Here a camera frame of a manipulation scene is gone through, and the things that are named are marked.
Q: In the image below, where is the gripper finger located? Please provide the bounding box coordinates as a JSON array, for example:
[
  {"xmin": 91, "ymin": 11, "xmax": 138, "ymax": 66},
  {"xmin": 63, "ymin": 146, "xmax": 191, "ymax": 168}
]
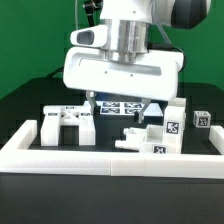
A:
[
  {"xmin": 86, "ymin": 91, "xmax": 99, "ymax": 115},
  {"xmin": 134, "ymin": 99, "xmax": 151, "ymax": 123}
]

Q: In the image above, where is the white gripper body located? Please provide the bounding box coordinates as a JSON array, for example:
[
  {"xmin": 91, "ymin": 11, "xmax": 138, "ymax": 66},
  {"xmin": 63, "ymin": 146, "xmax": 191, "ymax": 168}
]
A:
[{"xmin": 63, "ymin": 47, "xmax": 184, "ymax": 101}]

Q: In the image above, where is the white chair seat part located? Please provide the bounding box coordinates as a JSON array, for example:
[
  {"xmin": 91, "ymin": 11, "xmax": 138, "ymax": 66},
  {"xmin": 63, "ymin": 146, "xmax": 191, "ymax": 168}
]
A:
[{"xmin": 140, "ymin": 125, "xmax": 183, "ymax": 154}]

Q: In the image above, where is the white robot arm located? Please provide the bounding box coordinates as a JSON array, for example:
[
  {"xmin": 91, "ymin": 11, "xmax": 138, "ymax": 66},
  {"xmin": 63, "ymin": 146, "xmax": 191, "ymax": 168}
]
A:
[{"xmin": 63, "ymin": 0, "xmax": 211, "ymax": 108}]

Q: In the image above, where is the white chair back part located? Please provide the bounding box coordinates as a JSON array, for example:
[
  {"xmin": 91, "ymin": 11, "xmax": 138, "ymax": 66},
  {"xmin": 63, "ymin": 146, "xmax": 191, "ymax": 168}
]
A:
[{"xmin": 40, "ymin": 105, "xmax": 96, "ymax": 146}]

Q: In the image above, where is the white sheet with tags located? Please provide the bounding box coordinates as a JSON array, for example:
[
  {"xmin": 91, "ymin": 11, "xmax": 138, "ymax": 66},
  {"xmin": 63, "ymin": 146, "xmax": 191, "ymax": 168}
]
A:
[{"xmin": 82, "ymin": 100, "xmax": 164, "ymax": 118}]

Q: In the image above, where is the small tagged white cube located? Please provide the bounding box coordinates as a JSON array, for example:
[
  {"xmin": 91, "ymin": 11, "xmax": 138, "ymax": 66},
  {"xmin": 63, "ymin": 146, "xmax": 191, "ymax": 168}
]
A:
[{"xmin": 193, "ymin": 111, "xmax": 211, "ymax": 128}]

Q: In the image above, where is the black cable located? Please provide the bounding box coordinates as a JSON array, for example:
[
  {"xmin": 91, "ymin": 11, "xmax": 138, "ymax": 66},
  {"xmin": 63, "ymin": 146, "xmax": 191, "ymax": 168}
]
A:
[{"xmin": 49, "ymin": 66, "xmax": 65, "ymax": 80}]

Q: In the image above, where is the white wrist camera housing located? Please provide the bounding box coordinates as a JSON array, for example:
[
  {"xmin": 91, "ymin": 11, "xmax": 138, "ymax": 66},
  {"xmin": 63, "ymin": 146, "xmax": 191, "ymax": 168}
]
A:
[{"xmin": 70, "ymin": 25, "xmax": 108, "ymax": 48}]

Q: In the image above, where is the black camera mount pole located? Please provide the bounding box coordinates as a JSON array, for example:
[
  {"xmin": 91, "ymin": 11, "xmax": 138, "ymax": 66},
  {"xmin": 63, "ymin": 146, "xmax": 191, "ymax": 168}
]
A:
[{"xmin": 83, "ymin": 0, "xmax": 103, "ymax": 27}]

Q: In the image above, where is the white U-shaped border frame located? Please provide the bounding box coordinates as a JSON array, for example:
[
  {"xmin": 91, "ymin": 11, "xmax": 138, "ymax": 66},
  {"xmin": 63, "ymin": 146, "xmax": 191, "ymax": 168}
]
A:
[{"xmin": 0, "ymin": 120, "xmax": 224, "ymax": 179}]

